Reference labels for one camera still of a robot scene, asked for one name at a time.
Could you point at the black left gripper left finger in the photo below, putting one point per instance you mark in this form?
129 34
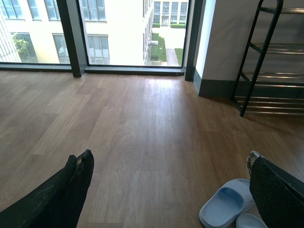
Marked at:
56 203

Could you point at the light blue slide sandal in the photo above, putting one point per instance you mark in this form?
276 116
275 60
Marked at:
229 201
246 220

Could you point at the black metal shoe rack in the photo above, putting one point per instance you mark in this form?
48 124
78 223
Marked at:
270 78

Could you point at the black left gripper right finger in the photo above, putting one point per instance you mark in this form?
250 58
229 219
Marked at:
279 196

